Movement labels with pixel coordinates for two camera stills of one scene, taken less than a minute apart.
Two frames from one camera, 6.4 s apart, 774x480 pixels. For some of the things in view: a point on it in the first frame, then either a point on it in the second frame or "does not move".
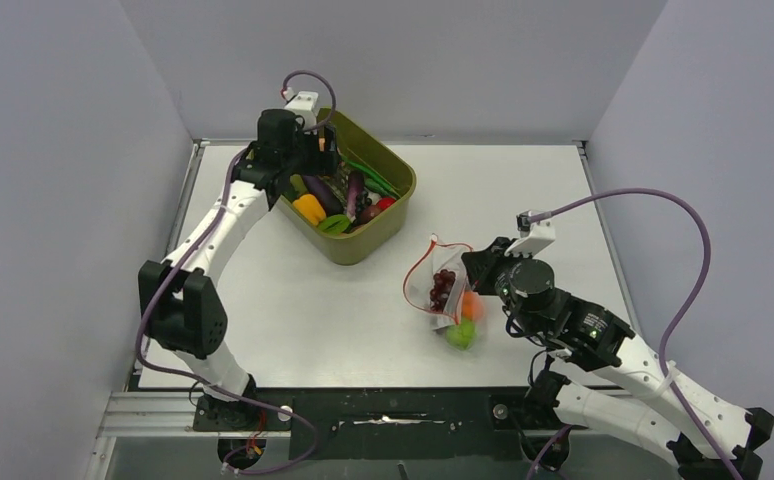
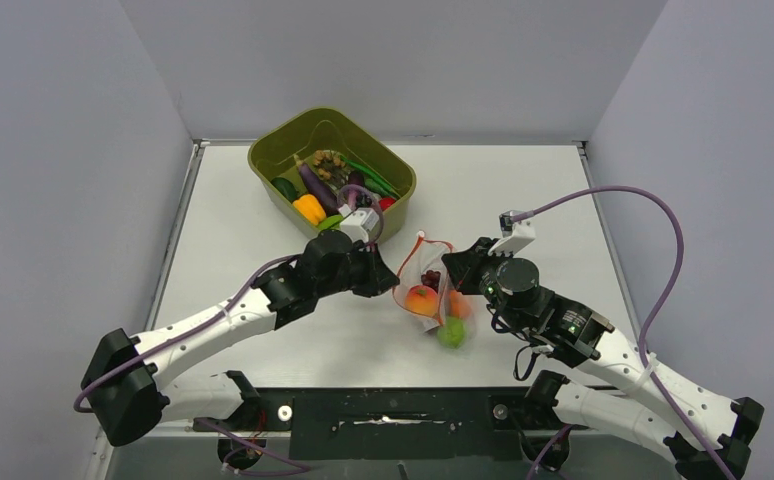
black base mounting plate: x=471 y=423 does not move
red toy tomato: x=385 y=203 does not move
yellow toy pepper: x=310 y=209 does not move
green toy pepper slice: x=334 y=224 does not move
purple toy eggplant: x=331 y=201 does not move
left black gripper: x=325 y=162 -> x=379 y=278
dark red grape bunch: x=442 y=282 -> x=431 y=279
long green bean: x=370 y=174 does not move
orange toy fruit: x=472 y=305 -> x=459 y=305
